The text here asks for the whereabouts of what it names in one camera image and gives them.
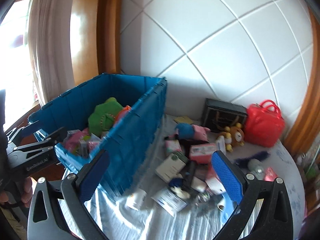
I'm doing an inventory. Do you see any green frog plush toy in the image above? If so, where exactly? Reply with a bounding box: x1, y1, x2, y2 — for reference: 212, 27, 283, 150
88, 97, 123, 137

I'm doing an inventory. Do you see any pink tissue pack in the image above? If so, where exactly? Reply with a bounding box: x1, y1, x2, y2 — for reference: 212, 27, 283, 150
189, 143, 218, 164
63, 128, 89, 154

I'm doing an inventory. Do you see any person left hand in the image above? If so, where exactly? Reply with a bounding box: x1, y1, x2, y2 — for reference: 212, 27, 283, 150
0, 177, 33, 208

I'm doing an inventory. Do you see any small pink tissue packet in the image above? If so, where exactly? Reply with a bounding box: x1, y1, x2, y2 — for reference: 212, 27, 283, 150
264, 167, 278, 181

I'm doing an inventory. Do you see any grey mouse plush toy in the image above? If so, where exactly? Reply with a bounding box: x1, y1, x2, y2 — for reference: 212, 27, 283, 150
247, 159, 265, 180

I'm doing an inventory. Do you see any blue plastic storage crate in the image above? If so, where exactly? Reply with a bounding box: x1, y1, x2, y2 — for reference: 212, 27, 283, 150
28, 73, 168, 199

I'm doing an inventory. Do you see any white plastic bottle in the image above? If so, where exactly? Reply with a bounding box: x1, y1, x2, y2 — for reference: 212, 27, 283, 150
126, 189, 147, 211

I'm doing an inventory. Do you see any brown bear plush toy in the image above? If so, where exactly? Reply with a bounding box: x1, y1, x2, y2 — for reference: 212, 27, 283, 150
219, 122, 245, 152

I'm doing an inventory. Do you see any red plastic toy suitcase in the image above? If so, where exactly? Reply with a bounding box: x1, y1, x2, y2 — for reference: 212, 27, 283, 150
244, 100, 285, 148

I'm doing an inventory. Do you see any white green medicine box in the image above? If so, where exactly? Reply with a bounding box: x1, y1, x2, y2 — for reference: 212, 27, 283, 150
155, 152, 189, 183

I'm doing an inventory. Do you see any black gift box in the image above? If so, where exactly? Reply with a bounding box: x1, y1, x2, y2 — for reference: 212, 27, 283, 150
201, 98, 248, 133

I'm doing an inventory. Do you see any blue pink pig plush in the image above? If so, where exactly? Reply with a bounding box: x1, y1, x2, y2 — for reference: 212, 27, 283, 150
175, 123, 210, 141

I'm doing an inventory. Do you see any white curtain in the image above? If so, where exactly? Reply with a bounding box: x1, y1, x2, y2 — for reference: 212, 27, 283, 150
27, 0, 75, 106

